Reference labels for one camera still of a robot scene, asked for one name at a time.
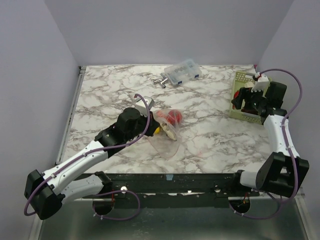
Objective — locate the green plastic basket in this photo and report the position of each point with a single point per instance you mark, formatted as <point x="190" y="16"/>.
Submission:
<point x="239" y="80"/>

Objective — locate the aluminium frame rail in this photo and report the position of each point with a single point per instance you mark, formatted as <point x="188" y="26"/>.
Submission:
<point x="67" y="129"/>

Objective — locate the clear plastic screw box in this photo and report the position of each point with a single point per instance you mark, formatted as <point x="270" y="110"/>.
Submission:
<point x="182" y="72"/>

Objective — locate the grey fake fish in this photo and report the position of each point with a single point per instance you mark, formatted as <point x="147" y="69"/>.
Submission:
<point x="168" y="131"/>

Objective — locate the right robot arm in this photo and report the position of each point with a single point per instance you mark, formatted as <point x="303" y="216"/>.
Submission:
<point x="284" y="170"/>

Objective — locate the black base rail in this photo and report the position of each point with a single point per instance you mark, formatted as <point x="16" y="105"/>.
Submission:
<point x="191" y="190"/>

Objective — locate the green fake lettuce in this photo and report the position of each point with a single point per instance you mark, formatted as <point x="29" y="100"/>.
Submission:
<point x="249" y="84"/>

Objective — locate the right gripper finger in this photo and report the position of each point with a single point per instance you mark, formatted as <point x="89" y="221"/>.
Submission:
<point x="238" y="103"/>
<point x="245" y="92"/>

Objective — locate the yellow fake food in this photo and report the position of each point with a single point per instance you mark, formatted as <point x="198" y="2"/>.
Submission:
<point x="157" y="130"/>

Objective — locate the blue tape piece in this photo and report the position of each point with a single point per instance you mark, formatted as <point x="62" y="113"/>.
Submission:
<point x="169" y="177"/>

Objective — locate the chrome metal faucet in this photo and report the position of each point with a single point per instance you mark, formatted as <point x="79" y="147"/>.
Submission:
<point x="162" y="82"/>

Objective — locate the red fake chili pepper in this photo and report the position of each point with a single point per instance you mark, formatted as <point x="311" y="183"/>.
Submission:
<point x="249" y="107"/>

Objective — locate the clear zip top bag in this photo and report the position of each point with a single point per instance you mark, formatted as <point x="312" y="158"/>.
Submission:
<point x="166" y="139"/>

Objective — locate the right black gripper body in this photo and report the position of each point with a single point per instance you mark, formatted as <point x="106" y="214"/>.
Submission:
<point x="243" y="98"/>

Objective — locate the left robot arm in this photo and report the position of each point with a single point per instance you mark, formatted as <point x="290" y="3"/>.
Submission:
<point x="48" y="191"/>

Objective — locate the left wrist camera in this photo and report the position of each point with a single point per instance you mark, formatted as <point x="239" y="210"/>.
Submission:
<point x="143" y="106"/>

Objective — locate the red fake tomato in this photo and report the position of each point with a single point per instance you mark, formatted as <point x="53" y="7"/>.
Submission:
<point x="174" y="117"/>

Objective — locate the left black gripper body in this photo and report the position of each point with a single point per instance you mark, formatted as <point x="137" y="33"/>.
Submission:
<point x="149" y="131"/>

